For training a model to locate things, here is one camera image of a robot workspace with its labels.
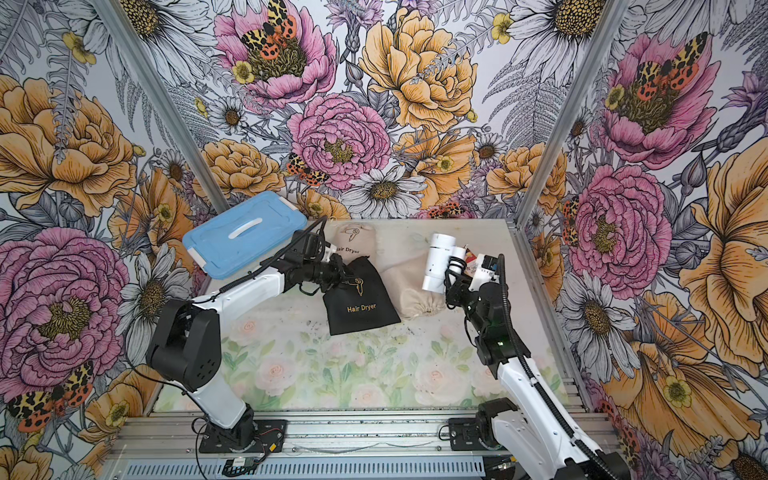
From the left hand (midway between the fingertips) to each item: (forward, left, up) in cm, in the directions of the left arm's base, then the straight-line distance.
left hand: (357, 281), depth 87 cm
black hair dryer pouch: (-6, -1, 0) cm, 6 cm away
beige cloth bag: (+23, +4, -8) cm, 25 cm away
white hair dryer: (+3, -23, +11) cm, 26 cm away
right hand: (-4, -24, +6) cm, 26 cm away
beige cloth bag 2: (-1, -15, -8) cm, 17 cm away
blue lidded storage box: (+16, +36, +3) cm, 39 cm away
